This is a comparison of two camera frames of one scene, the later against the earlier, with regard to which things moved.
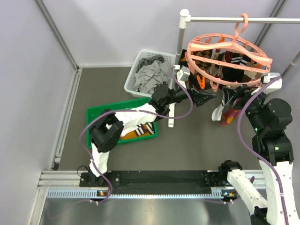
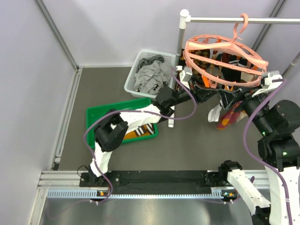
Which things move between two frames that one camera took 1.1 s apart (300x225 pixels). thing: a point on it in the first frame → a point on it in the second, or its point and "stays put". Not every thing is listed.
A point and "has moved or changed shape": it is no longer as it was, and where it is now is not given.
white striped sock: x=217 y=111 has moved or changed shape
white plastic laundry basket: x=129 y=85 stays put
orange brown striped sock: x=143 y=129 stays put
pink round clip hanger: x=217 y=58 stays put
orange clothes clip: x=201 y=83 → x=206 y=80
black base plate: x=155 y=183 stays put
